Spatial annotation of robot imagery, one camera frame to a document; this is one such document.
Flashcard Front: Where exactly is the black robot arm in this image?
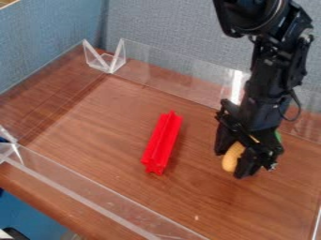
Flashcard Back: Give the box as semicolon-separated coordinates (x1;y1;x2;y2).
211;0;313;179

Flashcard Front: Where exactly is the red star-shaped plastic block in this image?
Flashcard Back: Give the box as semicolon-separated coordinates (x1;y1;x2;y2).
141;111;183;175

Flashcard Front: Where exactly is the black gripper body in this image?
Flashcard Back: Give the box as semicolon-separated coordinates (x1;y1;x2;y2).
215;98;284;171

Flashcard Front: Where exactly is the clear acrylic left bracket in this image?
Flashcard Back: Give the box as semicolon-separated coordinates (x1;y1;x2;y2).
0;125;24;164

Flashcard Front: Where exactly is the yellow toy corn cob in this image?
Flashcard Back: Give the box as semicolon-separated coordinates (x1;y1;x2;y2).
222;142;246;173

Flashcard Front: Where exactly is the clear acrylic back wall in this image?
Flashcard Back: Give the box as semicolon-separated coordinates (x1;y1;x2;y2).
116;39;321;144

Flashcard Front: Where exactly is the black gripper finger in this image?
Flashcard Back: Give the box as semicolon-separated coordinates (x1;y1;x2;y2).
233;145;262;179
214;124;234;156

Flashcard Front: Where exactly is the black cable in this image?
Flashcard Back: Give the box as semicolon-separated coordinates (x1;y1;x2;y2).
278;90;302;123

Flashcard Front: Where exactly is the clear acrylic wall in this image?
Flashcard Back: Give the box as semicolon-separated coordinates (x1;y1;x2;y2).
116;39;321;144
5;145;209;240

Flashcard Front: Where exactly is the clear acrylic front wall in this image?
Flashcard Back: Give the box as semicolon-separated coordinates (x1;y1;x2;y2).
5;145;209;240

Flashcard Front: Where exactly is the clear acrylic corner bracket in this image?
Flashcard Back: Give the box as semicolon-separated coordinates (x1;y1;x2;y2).
83;39;127;74

